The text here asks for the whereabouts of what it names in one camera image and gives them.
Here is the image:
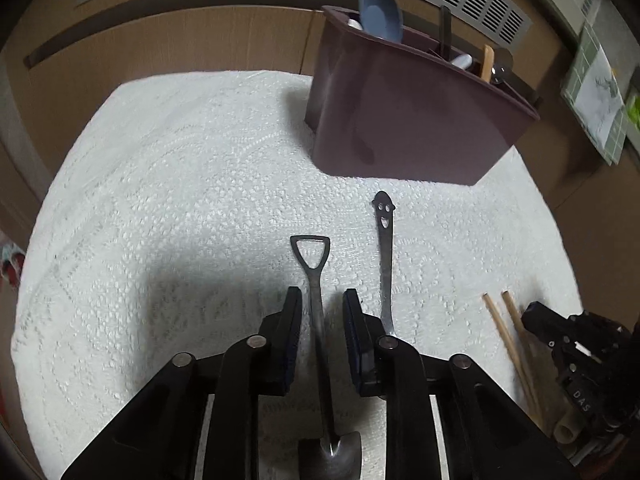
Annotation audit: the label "wooden chopstick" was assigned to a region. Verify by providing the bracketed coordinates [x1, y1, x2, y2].
[481, 293, 544, 428]
[501, 290, 547, 411]

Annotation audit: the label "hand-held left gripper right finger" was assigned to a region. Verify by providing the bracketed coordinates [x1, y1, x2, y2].
[342, 288, 581, 480]

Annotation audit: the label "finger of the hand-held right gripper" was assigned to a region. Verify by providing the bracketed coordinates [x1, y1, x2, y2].
[520, 301, 572, 349]

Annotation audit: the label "blue plastic spoon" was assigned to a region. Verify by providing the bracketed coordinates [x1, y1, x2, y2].
[359, 0, 404, 45]

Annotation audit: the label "shovel-shaped metal spoon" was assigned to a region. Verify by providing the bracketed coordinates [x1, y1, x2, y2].
[290, 234, 362, 480]

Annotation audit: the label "maroon plastic utensil holder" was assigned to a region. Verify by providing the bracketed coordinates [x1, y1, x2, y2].
[305, 5, 541, 187]

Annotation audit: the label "brown wooden cabinet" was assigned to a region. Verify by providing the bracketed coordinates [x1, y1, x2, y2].
[0, 0, 640, 480]

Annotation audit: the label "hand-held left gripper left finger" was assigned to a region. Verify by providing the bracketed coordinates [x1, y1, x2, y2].
[60, 285, 303, 480]

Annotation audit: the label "white lace tablecloth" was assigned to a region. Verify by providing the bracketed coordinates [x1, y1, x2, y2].
[10, 67, 585, 480]

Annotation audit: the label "smiley-face metal spoon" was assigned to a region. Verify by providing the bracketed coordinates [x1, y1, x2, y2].
[371, 191, 397, 338]

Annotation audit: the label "wooden spoon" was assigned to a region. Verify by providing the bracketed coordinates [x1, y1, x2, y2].
[480, 44, 496, 83]

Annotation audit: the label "patterned slippers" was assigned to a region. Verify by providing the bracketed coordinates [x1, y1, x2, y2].
[0, 242, 27, 289]

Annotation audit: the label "green checked towel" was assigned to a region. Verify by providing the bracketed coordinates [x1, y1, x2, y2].
[560, 22, 629, 166]

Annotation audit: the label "green packets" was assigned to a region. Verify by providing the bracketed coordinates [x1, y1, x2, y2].
[622, 85, 640, 141]

